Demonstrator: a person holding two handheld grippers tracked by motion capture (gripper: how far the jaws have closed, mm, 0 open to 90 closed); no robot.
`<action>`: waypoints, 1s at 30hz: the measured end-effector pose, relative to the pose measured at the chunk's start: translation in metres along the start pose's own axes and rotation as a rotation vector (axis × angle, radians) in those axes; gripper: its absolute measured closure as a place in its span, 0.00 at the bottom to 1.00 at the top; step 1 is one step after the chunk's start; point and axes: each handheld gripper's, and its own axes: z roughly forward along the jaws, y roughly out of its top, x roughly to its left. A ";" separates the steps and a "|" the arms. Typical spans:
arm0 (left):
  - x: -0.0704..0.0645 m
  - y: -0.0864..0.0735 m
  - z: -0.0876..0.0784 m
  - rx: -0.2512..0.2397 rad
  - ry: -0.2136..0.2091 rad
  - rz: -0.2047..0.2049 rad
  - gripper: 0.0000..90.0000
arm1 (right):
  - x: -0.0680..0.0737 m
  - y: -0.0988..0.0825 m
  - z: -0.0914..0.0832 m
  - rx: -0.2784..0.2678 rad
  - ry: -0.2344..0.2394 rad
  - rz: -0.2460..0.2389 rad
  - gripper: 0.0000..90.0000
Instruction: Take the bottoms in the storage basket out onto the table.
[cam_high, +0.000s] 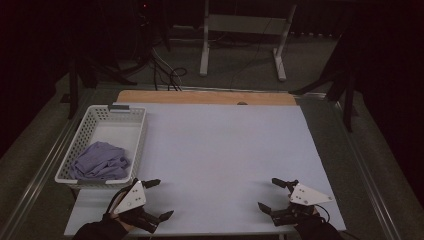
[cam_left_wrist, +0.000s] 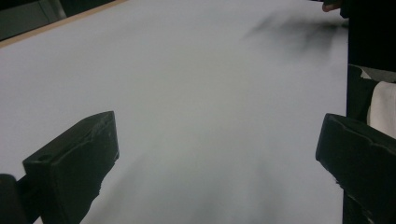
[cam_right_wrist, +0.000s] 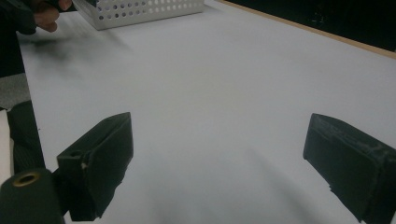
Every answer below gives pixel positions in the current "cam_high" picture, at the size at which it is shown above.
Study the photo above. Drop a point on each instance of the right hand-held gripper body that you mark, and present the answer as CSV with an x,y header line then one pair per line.
x,y
306,196

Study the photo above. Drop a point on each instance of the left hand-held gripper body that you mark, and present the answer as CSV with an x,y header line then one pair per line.
x,y
131,198

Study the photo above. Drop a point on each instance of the purple shorts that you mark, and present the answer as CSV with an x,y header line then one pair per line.
x,y
100,161

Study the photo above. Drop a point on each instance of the white perforated plastic basket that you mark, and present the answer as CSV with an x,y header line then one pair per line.
x,y
83,133

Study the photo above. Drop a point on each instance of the person's left hand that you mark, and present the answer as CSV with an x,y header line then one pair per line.
x,y
123,224

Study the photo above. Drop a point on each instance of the black tripod stand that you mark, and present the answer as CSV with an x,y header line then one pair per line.
x,y
349,100
73,86

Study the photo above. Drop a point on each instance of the white metal stand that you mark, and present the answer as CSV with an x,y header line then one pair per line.
x,y
245,25

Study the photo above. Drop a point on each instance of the metal floor rail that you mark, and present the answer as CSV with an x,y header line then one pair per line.
x,y
216,88
43,170
366,176

